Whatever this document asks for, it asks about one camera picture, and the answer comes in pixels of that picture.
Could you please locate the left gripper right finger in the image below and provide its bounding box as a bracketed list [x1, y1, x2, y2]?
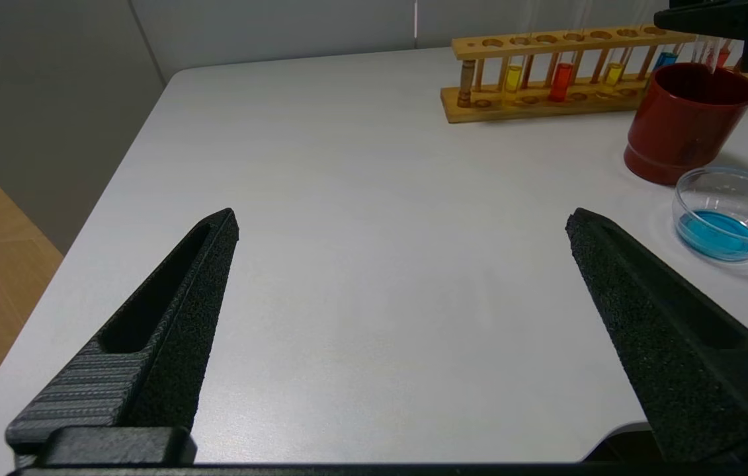
[565, 207, 748, 462]

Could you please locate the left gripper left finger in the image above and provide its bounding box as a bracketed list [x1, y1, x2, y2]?
[5, 208, 240, 463]

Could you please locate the test tube yellow liquid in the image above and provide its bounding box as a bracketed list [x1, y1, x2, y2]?
[503, 0, 541, 94]
[601, 0, 647, 87]

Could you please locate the wooden test tube rack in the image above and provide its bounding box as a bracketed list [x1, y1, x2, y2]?
[440, 25, 748, 124]

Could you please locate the red plastic cup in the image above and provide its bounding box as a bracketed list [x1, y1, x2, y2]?
[624, 61, 748, 186]

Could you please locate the clear glass dish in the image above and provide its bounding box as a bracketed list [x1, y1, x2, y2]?
[673, 167, 748, 264]

